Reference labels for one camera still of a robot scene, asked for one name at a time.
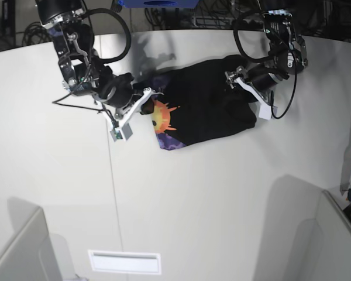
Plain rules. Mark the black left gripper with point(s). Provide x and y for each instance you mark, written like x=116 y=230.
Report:
x=257 y=79

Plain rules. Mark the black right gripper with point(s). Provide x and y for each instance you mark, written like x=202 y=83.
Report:
x=118 y=92

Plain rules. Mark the black T-shirt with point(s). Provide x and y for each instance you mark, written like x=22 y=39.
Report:
x=195 y=104

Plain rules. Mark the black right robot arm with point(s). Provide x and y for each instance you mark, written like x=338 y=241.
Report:
x=84 y=72

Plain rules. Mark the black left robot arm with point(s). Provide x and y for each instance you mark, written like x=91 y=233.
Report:
x=287 y=55

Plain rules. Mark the blue box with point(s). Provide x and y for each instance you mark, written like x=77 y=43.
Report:
x=158 y=3

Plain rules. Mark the white slotted table plate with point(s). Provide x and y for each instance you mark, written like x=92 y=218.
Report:
x=125 y=262

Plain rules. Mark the white right partition panel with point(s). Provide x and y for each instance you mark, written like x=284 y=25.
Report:
x=334 y=260

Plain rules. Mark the white partition panel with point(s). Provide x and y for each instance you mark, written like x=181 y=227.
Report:
x=334 y=260
x=29 y=254

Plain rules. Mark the white left partition panel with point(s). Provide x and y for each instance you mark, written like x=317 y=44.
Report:
x=29 y=254

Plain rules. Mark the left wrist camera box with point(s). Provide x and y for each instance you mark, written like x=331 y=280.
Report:
x=265 y=111

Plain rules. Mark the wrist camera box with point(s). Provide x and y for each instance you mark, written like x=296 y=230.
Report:
x=121 y=133
x=265 y=111

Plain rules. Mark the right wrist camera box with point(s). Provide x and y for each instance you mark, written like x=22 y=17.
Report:
x=121 y=133

